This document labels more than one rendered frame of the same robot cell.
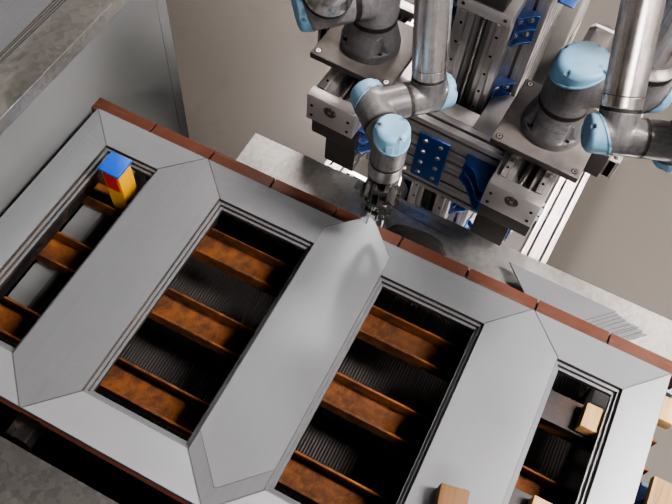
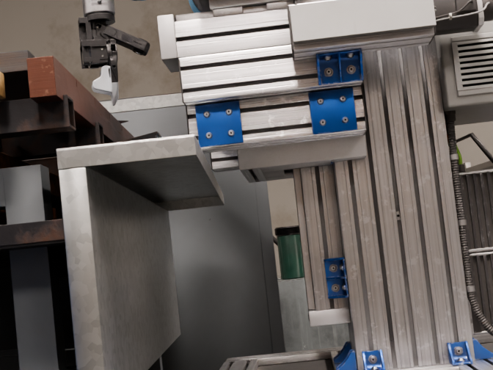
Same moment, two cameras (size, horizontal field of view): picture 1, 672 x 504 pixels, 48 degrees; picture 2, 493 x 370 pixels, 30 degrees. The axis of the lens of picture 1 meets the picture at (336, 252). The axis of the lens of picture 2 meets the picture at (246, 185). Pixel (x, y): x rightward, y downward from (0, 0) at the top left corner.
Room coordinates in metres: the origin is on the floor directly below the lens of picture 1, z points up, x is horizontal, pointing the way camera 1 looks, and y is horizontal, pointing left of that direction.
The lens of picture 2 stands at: (0.50, -2.20, 0.50)
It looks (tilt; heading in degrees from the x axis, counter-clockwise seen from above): 4 degrees up; 69
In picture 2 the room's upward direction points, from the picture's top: 6 degrees counter-clockwise
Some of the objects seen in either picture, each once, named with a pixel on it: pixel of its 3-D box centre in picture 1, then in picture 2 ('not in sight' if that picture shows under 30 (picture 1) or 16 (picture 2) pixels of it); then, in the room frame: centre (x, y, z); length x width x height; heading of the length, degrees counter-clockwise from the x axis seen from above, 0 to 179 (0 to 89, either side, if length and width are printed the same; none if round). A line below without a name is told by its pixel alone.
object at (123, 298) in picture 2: not in sight; (139, 278); (0.96, -0.27, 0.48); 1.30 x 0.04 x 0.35; 69
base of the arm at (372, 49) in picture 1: (372, 27); not in sight; (1.40, -0.02, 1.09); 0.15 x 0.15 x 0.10
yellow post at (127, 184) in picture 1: (123, 189); not in sight; (1.04, 0.57, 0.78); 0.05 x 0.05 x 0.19; 69
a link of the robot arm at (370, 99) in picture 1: (380, 105); not in sight; (1.07, -0.05, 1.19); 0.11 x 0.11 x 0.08; 26
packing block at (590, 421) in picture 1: (591, 421); not in sight; (0.58, -0.62, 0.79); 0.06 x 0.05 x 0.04; 159
